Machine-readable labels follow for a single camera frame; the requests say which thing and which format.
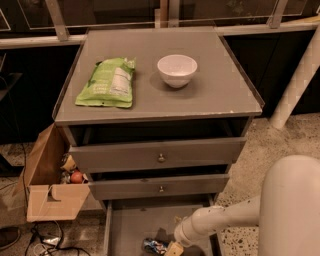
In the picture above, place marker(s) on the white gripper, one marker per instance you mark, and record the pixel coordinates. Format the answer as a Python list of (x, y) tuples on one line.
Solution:
[(183, 234)]

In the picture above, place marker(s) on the grey bottom drawer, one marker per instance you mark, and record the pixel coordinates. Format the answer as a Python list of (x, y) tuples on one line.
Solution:
[(130, 221)]

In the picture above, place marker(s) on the grey drawer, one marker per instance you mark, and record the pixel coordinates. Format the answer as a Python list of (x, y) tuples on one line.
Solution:
[(157, 187), (157, 155), (130, 221)]

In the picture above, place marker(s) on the grey middle drawer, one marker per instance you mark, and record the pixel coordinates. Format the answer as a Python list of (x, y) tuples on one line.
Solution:
[(157, 187)]

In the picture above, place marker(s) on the grey top drawer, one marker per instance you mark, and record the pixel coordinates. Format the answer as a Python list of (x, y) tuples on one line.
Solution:
[(157, 155)]

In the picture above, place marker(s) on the grey drawer cabinet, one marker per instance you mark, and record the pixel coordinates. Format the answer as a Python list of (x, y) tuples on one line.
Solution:
[(219, 101)]

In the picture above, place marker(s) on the red apple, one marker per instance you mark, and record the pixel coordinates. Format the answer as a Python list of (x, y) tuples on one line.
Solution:
[(76, 177)]

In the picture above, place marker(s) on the yellow snack package in box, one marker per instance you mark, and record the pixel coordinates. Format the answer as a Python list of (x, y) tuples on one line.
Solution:
[(67, 163)]

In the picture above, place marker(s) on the brown cardboard box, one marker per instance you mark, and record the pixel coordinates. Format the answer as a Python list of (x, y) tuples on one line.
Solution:
[(49, 200)]

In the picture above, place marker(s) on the green chip bag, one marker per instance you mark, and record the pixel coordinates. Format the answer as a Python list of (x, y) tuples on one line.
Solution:
[(110, 84)]

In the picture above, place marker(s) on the white ceramic bowl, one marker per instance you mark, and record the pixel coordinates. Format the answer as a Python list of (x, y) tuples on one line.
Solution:
[(177, 70)]

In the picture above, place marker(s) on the white diagonal post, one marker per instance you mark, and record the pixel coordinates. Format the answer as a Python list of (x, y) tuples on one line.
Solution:
[(303, 74)]

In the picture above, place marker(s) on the metal railing frame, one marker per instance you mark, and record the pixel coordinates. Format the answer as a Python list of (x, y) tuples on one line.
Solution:
[(43, 23)]

